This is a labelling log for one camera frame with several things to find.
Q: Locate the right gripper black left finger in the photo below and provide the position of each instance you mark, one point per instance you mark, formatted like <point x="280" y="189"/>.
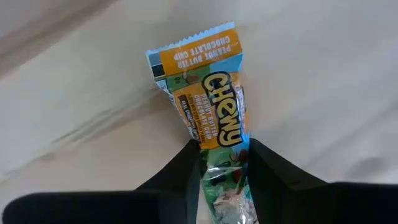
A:
<point x="155" y="199"/>

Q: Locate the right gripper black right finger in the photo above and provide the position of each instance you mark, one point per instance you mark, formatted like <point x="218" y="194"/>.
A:
<point x="295" y="199"/>

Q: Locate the Chewy peanut butter granola bar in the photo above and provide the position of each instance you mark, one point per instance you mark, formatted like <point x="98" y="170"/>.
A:
<point x="214" y="102"/>

